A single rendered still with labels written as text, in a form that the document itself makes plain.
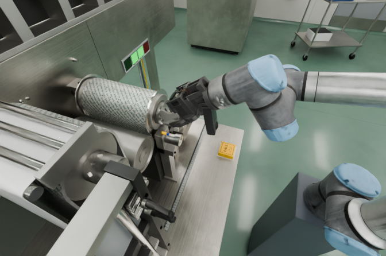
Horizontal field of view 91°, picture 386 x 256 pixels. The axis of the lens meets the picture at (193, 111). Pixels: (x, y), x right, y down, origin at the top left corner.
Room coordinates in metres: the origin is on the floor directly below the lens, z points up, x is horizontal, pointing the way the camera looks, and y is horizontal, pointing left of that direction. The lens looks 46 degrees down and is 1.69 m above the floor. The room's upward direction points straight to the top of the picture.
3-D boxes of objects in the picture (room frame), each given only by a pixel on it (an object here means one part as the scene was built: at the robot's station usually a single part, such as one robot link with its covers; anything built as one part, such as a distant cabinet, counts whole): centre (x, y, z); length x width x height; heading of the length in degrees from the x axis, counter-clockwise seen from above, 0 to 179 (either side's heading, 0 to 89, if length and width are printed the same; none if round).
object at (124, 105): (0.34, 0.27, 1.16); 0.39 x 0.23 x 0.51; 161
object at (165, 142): (0.38, 0.08, 1.05); 0.06 x 0.05 x 0.31; 71
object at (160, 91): (0.43, 0.11, 1.25); 0.15 x 0.01 x 0.15; 161
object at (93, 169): (0.18, 0.17, 1.33); 0.06 x 0.06 x 0.06; 71
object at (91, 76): (0.51, 0.35, 1.25); 0.15 x 0.01 x 0.15; 161
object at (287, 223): (0.27, -0.52, 0.45); 0.20 x 0.20 x 0.90; 66
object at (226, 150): (0.50, -0.16, 0.91); 0.07 x 0.07 x 0.02; 71
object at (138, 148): (0.36, 0.27, 1.17); 0.26 x 0.12 x 0.12; 71
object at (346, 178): (0.26, -0.51, 1.07); 0.13 x 0.12 x 0.14; 152
